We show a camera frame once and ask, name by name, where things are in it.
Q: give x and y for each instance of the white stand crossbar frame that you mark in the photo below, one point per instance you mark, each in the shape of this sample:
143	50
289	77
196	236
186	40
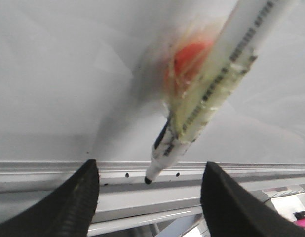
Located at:
124	210

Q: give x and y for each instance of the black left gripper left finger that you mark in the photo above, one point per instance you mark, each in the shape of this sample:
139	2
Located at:
65	212

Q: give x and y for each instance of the white box with pink item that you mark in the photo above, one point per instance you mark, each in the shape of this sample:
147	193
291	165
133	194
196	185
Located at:
289	202

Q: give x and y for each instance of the white whiteboard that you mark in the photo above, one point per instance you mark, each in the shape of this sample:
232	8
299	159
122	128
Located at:
82	79

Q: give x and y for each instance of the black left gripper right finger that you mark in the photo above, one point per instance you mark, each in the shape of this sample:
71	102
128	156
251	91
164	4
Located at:
230	211

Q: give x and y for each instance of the red round magnet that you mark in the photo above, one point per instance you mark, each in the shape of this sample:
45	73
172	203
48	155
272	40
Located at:
185	65

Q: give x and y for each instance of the white whiteboard marker pen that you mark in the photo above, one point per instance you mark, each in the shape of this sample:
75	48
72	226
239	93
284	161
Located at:
230	58

